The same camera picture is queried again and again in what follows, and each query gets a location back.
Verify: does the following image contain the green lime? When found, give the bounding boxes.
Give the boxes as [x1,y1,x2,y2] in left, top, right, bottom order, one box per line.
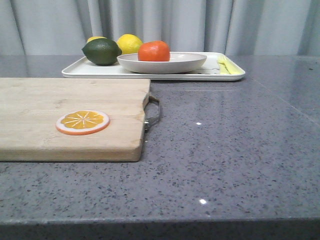
[81,38,122,66]

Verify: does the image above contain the grey curtain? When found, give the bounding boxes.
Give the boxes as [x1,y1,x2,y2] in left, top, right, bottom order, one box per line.
[0,0,320,56]

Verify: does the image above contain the orange toy mandarin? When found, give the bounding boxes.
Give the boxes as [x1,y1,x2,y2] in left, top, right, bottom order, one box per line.
[138,40,170,62]

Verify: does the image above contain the yellow lemon behind lime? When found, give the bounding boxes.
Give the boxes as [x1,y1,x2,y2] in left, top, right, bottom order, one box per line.
[86,36,106,43]

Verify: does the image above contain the beige round plate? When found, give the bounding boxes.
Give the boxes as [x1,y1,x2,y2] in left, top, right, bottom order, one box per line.
[117,52,207,74]

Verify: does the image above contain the orange slice toy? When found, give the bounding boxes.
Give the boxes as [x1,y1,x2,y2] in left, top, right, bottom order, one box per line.
[55,110,111,136]

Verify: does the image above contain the wooden cutting board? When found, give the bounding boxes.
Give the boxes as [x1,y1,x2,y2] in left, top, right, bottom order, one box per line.
[0,77,151,162]

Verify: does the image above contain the white rectangular tray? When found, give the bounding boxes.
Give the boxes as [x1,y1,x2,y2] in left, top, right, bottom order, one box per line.
[62,52,246,82]

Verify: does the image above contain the pale yellow utensil right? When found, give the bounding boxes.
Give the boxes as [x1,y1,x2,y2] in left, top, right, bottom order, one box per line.
[219,55,242,75]

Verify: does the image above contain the metal cutting board handle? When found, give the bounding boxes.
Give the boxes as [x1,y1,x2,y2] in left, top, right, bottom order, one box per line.
[143,95,161,131]

